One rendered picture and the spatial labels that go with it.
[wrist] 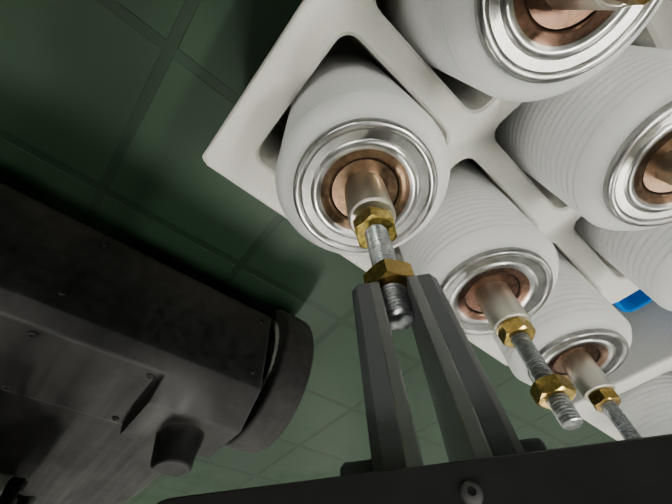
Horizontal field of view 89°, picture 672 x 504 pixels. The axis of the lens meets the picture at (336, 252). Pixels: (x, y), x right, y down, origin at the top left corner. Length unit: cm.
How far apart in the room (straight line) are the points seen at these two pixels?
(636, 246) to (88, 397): 53
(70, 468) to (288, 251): 46
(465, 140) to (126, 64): 35
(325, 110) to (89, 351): 33
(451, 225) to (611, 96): 10
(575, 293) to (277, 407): 34
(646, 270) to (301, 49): 28
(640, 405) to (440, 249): 42
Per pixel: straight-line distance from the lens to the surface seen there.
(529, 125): 28
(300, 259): 52
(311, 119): 18
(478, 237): 23
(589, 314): 32
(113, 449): 64
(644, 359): 58
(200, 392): 43
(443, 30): 19
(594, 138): 23
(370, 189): 16
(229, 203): 48
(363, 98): 17
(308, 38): 24
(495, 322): 23
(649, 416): 60
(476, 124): 27
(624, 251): 34
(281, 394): 47
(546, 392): 20
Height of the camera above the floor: 42
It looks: 54 degrees down
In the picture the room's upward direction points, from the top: 175 degrees clockwise
